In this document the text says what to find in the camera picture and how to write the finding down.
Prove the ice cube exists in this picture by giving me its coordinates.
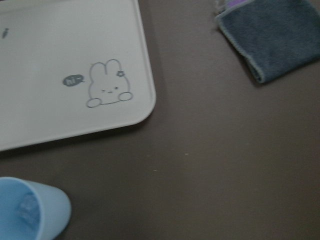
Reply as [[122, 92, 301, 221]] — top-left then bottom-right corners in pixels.
[[16, 193, 40, 225]]

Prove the light blue plastic cup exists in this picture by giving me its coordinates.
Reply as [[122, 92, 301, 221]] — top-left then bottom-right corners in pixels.
[[0, 177, 72, 240]]

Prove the cream rabbit tray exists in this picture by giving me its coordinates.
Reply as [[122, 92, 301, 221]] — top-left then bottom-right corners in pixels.
[[0, 0, 156, 151]]

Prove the grey folded cloth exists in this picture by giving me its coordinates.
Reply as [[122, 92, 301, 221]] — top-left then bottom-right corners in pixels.
[[216, 0, 320, 84]]

